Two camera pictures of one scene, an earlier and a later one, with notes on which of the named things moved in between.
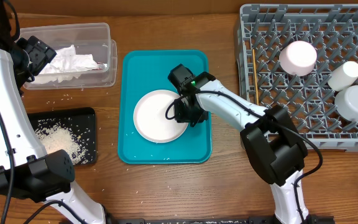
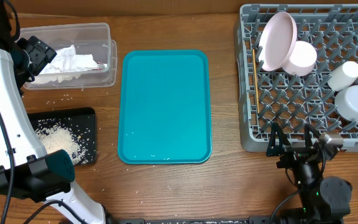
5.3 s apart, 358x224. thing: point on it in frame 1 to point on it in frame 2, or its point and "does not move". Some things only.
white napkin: [82, 62] does not move
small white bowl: [298, 58] does not move
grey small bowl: [356, 103] does not move
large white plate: [150, 119] to [277, 41]
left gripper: [41, 53] does not move
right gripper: [202, 116] to [294, 154]
